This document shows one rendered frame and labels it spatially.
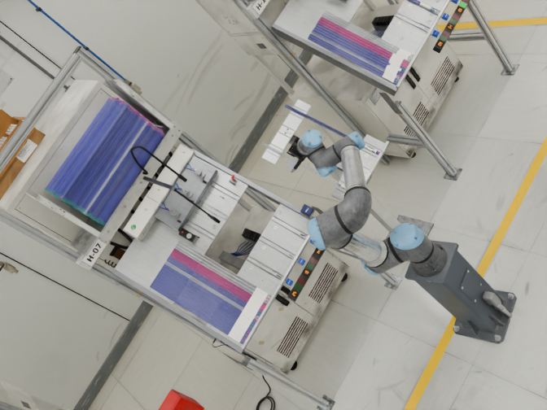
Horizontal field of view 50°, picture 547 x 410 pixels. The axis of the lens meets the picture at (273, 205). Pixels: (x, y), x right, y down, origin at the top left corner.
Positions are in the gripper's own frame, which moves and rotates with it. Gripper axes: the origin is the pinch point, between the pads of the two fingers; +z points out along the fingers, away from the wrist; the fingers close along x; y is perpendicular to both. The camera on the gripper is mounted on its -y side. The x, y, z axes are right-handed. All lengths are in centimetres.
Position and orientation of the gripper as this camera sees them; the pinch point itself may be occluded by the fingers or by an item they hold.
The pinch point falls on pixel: (300, 159)
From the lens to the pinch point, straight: 269.7
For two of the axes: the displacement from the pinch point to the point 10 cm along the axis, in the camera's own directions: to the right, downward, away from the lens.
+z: -1.5, 1.4, 9.8
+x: -5.1, 8.4, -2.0
